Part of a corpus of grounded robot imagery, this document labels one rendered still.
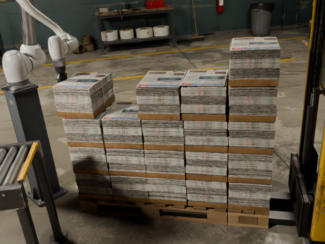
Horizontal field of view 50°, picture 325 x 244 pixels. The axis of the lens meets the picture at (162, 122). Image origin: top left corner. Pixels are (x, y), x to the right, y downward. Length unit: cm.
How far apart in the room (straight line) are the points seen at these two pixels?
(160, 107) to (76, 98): 59
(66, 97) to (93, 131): 30
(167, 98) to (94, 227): 117
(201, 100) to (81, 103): 82
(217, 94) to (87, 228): 142
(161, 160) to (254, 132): 66
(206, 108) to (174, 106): 21
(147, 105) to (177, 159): 43
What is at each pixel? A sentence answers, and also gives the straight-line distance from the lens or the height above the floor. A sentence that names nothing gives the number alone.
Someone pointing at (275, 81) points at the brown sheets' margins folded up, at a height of 110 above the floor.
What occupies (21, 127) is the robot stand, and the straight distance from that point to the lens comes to 288.
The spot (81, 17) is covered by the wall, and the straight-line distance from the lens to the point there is 897.
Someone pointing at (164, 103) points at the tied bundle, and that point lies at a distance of 224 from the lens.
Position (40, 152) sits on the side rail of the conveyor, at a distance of 235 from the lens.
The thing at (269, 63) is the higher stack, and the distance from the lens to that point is 212.
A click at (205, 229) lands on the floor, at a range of 264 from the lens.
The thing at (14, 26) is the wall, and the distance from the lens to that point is 925.
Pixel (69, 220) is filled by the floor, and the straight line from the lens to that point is 291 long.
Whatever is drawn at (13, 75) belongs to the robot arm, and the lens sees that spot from 278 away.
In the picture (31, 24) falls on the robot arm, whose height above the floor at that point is 143.
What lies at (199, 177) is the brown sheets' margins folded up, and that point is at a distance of 245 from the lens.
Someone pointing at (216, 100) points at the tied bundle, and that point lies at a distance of 218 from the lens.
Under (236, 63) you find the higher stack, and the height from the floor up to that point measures 121.
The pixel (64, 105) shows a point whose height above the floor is 93.
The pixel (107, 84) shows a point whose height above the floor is 99.
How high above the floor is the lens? 176
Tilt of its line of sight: 24 degrees down
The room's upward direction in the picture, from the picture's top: 5 degrees counter-clockwise
